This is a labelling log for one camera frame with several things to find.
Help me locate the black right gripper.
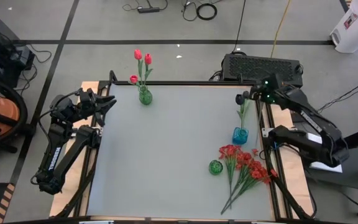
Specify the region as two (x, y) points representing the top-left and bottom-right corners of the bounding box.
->
(249, 74), (287, 105)

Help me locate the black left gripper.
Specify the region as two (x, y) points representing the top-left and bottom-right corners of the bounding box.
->
(79, 88), (117, 127)

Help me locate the red artificial tulip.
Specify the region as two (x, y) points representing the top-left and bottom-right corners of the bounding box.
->
(141, 53), (154, 91)
(129, 74), (145, 93)
(134, 49), (144, 91)

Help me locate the red carnation spray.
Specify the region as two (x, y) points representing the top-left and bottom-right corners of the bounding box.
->
(224, 164), (279, 212)
(218, 144), (242, 210)
(221, 148), (260, 215)

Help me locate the tall green glass vase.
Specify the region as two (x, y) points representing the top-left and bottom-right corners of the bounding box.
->
(138, 84), (154, 106)

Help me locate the blue glass vase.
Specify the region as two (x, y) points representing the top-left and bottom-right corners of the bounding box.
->
(232, 126), (249, 146)

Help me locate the squat green glass vase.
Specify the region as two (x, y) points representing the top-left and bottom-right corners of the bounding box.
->
(208, 159), (224, 175)

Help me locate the black computer case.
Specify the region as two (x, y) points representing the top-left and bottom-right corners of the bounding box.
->
(221, 53), (304, 101)

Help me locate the wooden table side board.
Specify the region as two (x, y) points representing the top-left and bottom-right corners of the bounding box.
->
(50, 81), (105, 218)
(258, 81), (315, 218)

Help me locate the white paper sheet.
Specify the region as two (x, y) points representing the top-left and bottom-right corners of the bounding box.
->
(308, 160), (344, 174)

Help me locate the orange vacuum cleaner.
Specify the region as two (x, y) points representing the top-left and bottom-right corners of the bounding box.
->
(0, 77), (29, 162)

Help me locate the black power strip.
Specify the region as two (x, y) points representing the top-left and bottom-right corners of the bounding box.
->
(137, 6), (161, 14)

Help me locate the white bin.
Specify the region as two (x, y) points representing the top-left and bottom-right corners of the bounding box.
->
(329, 0), (358, 54)

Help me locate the black cart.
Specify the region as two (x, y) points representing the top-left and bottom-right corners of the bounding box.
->
(300, 123), (358, 194)

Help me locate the black hanging cable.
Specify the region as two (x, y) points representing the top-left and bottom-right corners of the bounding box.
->
(231, 0), (247, 54)

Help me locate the yellow hanging cable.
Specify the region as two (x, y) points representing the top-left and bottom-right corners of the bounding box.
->
(270, 0), (292, 58)

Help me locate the black table frame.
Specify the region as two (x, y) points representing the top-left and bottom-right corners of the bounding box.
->
(54, 70), (315, 224)

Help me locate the coiled black cable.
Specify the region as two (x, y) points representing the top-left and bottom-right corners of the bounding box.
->
(196, 2), (219, 22)

